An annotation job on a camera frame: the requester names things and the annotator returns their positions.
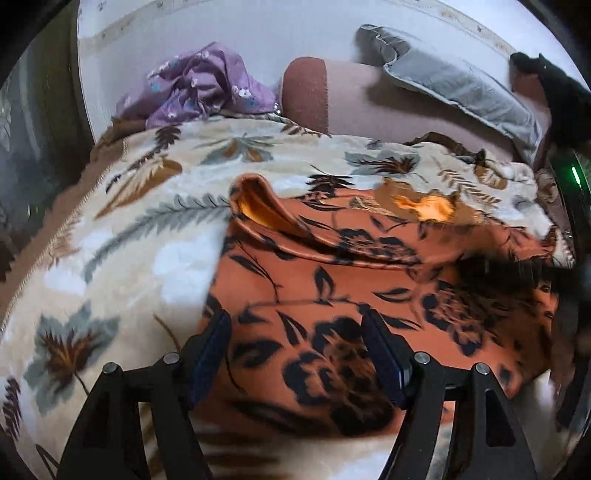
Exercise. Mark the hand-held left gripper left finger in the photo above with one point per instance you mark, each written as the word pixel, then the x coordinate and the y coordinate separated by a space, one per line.
pixel 210 353

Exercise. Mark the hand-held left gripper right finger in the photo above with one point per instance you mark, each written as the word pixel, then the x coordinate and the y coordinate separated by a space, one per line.
pixel 384 353

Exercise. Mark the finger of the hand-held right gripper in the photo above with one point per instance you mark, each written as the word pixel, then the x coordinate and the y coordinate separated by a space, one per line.
pixel 508 272

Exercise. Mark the orange black floral shirt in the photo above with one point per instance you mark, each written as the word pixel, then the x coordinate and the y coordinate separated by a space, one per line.
pixel 332 286

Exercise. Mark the black garment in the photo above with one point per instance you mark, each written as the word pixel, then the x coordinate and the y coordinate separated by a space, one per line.
pixel 561 97

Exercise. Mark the cream leaf-print blanket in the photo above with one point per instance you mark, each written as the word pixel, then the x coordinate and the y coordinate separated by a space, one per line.
pixel 138 221

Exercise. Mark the grey pillow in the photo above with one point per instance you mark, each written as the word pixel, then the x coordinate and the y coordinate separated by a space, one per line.
pixel 461 83

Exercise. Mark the pink bolster cushion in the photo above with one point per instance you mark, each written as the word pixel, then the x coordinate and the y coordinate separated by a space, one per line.
pixel 351 101

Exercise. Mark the purple floral cloth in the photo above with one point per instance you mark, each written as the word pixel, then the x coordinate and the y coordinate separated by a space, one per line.
pixel 198 83

